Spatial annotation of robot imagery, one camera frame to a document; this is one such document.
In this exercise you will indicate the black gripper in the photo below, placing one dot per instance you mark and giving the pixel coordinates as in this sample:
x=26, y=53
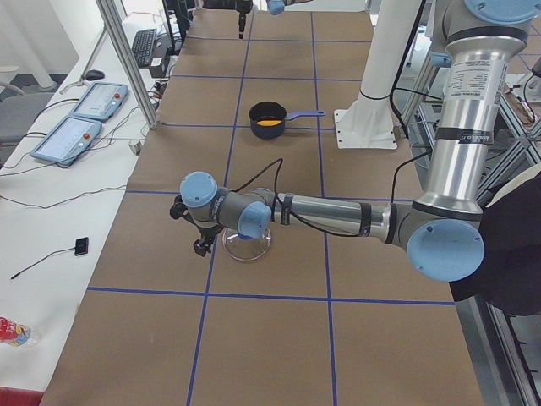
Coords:
x=241, y=17
x=205, y=233

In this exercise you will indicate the glass pot lid purple knob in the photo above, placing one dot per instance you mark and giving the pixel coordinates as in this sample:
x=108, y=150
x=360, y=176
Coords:
x=245, y=249

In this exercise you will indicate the yellow corn cob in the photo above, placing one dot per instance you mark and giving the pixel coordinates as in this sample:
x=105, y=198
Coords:
x=269, y=123

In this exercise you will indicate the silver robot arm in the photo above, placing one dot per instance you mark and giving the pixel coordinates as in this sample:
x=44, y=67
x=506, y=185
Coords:
x=439, y=229

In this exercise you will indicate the black keyboard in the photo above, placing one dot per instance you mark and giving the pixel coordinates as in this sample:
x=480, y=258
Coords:
x=143, y=47

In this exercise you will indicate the small metal cylinder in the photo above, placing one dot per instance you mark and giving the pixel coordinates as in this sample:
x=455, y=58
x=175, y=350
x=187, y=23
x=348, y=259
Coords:
x=135, y=146

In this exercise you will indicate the small black box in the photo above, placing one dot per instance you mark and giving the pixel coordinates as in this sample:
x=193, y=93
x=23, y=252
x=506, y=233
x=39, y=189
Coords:
x=81, y=246

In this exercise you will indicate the black computer mouse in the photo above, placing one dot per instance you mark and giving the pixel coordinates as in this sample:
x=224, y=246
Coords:
x=94, y=74

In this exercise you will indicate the far blue teach pendant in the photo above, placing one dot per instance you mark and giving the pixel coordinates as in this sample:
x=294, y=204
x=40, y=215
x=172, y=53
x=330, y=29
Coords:
x=100, y=101

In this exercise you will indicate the blue teach pendant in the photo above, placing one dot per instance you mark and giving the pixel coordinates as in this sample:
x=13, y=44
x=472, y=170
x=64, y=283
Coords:
x=100, y=101
x=71, y=137

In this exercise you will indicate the near blue teach pendant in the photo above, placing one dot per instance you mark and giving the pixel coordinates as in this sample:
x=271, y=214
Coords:
x=71, y=137

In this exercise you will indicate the red printed plastic bag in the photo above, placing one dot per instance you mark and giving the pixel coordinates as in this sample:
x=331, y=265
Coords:
x=17, y=335

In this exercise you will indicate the black office chair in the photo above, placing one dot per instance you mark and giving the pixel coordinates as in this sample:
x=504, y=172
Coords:
x=19, y=110

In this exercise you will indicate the dark blue saucepan purple handle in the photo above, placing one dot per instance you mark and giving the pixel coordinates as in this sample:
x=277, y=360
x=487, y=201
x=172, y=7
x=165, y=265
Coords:
x=274, y=110

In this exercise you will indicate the aluminium frame post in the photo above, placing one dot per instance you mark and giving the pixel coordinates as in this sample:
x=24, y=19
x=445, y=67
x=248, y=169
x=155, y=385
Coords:
x=114, y=26

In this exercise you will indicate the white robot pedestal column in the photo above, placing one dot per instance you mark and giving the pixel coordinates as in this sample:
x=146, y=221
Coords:
x=368, y=122

